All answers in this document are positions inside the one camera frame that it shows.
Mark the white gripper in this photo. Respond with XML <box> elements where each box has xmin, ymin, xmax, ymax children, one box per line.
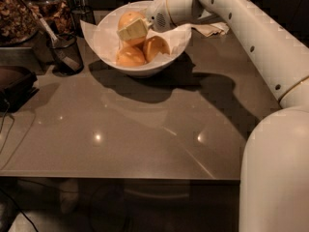
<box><xmin>117</xmin><ymin>0</ymin><xmax>176</xmax><ymax>41</ymax></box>

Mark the orange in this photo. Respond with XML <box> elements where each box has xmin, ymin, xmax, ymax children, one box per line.
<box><xmin>116</xmin><ymin>46</ymin><xmax>146</xmax><ymax>67</ymax></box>
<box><xmin>143</xmin><ymin>36</ymin><xmax>170</xmax><ymax>62</ymax></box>
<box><xmin>118</xmin><ymin>11</ymin><xmax>146</xmax><ymax>48</ymax></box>

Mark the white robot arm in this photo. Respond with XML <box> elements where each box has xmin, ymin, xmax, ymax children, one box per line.
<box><xmin>118</xmin><ymin>0</ymin><xmax>309</xmax><ymax>232</ymax></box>

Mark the white paper bowl liner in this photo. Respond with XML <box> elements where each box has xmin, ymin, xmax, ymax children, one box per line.
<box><xmin>81</xmin><ymin>1</ymin><xmax>191</xmax><ymax>70</ymax></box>

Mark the white ceramic bowl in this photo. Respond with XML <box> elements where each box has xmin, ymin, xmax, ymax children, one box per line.
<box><xmin>92</xmin><ymin>1</ymin><xmax>191</xmax><ymax>77</ymax></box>

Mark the small black mesh holder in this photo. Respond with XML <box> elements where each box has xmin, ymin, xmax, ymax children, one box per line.
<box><xmin>71</xmin><ymin>6</ymin><xmax>95</xmax><ymax>38</ymax></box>

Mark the folded beige napkin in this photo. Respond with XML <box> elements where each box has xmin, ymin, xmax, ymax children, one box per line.
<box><xmin>191</xmin><ymin>12</ymin><xmax>230</xmax><ymax>37</ymax></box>

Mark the white plastic spoon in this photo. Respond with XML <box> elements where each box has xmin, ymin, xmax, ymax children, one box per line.
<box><xmin>39</xmin><ymin>17</ymin><xmax>81</xmax><ymax>73</ymax></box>

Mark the black mesh cup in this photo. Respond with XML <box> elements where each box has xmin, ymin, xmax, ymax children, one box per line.
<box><xmin>47</xmin><ymin>34</ymin><xmax>84</xmax><ymax>75</ymax></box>

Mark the large glass snack jar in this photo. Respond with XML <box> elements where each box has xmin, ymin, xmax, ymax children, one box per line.
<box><xmin>0</xmin><ymin>0</ymin><xmax>38</xmax><ymax>46</ymax></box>

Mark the dark brown tray device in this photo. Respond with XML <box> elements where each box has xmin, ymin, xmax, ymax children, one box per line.
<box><xmin>0</xmin><ymin>66</ymin><xmax>38</xmax><ymax>112</ymax></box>

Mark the thin black cable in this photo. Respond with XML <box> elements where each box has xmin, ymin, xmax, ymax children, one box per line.
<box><xmin>0</xmin><ymin>99</ymin><xmax>16</xmax><ymax>155</ymax></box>

